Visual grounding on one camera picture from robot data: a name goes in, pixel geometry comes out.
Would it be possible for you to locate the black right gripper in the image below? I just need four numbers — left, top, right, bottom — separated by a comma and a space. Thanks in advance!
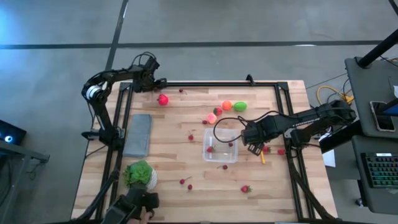
241, 119, 276, 157

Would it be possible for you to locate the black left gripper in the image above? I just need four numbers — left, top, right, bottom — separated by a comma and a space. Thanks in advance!
136, 68, 168, 93

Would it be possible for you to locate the green toy fruit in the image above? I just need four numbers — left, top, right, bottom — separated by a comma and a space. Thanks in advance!
233, 101, 248, 113

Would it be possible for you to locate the clear plastic tupperware container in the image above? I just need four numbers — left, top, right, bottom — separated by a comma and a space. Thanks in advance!
202, 127, 239, 164

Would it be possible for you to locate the grey folded cloth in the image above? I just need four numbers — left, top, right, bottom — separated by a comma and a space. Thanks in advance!
122, 113, 154, 158

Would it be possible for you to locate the white paper sheet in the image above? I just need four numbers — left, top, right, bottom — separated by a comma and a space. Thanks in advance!
322, 149, 336, 168

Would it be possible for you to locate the green lettuce in bowl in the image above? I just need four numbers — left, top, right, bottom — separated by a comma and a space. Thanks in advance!
123, 159, 159, 191

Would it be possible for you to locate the dark grey keyboard desk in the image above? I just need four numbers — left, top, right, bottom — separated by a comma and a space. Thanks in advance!
351, 135, 398, 216

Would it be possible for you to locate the grey desk with pole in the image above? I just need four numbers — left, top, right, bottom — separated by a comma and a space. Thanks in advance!
344, 57, 398, 139

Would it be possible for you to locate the backlit computer keyboard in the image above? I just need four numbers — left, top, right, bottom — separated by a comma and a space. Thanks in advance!
360, 152, 398, 189

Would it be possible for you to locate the black smartphone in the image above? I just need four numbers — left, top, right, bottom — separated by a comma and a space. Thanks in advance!
369, 101, 396, 133

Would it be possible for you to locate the person's hand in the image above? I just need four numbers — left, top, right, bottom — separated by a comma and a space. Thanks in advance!
127, 211, 155, 224

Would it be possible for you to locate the grey metal bench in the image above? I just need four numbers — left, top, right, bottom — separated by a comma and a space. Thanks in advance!
0, 141, 50, 164

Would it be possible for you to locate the black pole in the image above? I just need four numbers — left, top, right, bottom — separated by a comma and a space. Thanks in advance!
356, 28, 398, 68

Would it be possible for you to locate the black device with blue light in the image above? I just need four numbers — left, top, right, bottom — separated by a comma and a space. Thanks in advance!
0, 119, 28, 146

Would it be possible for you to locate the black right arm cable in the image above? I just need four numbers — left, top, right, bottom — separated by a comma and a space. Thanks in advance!
212, 110, 282, 144

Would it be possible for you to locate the black metal table frame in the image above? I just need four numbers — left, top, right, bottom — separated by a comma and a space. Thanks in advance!
70, 74, 352, 224

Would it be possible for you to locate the yellow cable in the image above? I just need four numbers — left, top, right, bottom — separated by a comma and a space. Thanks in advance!
316, 85, 355, 108

